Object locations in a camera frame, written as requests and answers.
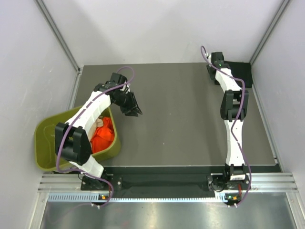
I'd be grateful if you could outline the orange t shirt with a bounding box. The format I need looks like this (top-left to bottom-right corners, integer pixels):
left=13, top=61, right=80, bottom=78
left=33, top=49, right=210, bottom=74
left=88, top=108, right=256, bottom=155
left=90, top=117, right=115, bottom=154

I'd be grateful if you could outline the left aluminium corner post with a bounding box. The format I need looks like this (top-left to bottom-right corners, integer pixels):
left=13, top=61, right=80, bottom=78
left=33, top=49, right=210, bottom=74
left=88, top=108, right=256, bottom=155
left=34, top=0, right=81, bottom=72

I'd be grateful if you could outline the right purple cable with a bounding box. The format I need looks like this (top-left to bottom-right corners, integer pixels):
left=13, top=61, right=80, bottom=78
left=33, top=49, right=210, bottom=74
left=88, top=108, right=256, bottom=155
left=200, top=45, right=252, bottom=208

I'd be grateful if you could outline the beige t shirt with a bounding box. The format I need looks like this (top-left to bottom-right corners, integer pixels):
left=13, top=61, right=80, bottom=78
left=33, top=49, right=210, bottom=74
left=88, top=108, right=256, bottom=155
left=87, top=116, right=103, bottom=140

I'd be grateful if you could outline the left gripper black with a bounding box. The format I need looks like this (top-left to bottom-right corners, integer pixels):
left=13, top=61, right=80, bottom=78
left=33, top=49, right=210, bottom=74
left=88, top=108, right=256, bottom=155
left=113, top=91, right=142, bottom=117

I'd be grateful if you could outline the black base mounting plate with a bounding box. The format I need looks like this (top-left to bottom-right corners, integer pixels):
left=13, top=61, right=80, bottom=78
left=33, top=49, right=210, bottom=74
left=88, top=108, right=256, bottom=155
left=80, top=166, right=229, bottom=191

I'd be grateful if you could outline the aluminium frame rail front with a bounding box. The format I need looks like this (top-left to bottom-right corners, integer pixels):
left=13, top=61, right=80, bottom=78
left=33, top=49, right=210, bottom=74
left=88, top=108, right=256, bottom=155
left=39, top=173, right=298, bottom=193

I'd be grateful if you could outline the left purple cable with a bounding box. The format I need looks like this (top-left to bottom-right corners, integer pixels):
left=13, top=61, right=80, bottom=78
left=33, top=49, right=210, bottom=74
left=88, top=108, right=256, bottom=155
left=56, top=66, right=137, bottom=208

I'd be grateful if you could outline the purple cable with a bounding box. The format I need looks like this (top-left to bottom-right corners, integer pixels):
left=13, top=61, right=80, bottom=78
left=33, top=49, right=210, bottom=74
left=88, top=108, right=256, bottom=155
left=56, top=66, right=137, bottom=208
left=200, top=45, right=252, bottom=208

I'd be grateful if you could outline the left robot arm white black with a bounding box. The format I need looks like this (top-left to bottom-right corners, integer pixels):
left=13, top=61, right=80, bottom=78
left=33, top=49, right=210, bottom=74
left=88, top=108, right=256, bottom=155
left=55, top=72, right=142, bottom=189

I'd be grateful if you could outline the grey slotted cable duct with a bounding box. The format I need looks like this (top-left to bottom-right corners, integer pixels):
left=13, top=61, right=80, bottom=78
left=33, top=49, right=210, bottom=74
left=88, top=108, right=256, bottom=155
left=48, top=193, right=238, bottom=203

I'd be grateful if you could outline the aluminium corner post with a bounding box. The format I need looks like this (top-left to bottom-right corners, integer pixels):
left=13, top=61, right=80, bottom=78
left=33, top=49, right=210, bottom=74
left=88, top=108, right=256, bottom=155
left=250, top=0, right=291, bottom=65
left=34, top=0, right=81, bottom=72

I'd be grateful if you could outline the olive green plastic bin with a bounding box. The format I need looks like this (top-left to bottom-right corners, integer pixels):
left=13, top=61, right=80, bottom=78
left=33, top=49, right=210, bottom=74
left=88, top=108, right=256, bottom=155
left=34, top=107, right=121, bottom=171

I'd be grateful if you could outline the black t shirt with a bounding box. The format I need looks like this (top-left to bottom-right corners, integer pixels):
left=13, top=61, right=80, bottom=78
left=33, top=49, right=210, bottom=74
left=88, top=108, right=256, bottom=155
left=224, top=61, right=253, bottom=88

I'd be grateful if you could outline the right aluminium corner post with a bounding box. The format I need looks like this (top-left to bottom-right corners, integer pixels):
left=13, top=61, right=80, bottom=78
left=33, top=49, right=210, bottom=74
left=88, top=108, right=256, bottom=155
left=250, top=0, right=291, bottom=65

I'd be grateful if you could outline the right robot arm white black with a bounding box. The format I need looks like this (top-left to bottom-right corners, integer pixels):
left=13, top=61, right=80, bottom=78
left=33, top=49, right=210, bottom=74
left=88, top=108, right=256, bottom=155
left=203, top=52, right=249, bottom=189

